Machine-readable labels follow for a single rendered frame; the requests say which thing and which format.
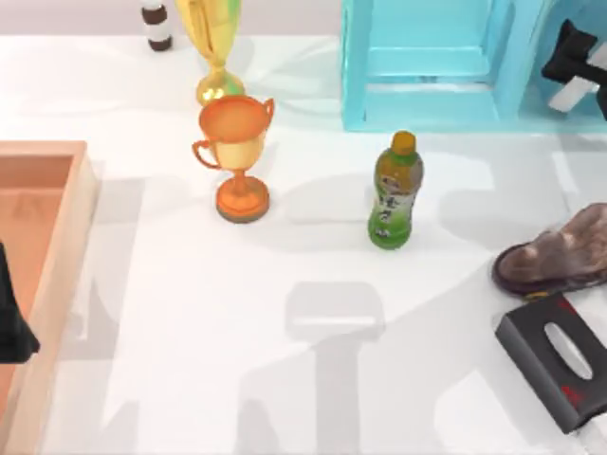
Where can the green bottle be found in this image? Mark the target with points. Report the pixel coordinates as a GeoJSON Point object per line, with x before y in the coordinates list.
{"type": "Point", "coordinates": [395, 194]}

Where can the orange trophy cup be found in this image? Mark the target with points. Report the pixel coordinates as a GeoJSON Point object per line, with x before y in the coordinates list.
{"type": "Point", "coordinates": [239, 147]}

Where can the light blue rack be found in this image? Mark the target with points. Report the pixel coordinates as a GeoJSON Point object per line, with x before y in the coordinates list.
{"type": "Point", "coordinates": [427, 61]}

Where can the tall gold trophy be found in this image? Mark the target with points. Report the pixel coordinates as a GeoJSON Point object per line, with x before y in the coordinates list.
{"type": "Point", "coordinates": [208, 28]}

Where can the brown and white bottle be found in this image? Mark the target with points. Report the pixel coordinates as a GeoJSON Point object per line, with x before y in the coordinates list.
{"type": "Point", "coordinates": [157, 28]}

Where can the salmon shallow box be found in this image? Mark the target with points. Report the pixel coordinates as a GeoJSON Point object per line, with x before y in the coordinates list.
{"type": "Point", "coordinates": [47, 227]}

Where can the brown slipper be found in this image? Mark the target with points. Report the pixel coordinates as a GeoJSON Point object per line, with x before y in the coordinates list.
{"type": "Point", "coordinates": [564, 256]}

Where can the black tissue box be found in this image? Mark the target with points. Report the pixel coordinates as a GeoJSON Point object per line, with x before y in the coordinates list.
{"type": "Point", "coordinates": [555, 360]}

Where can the black and white object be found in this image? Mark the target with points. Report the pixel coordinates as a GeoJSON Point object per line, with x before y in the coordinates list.
{"type": "Point", "coordinates": [571, 61]}

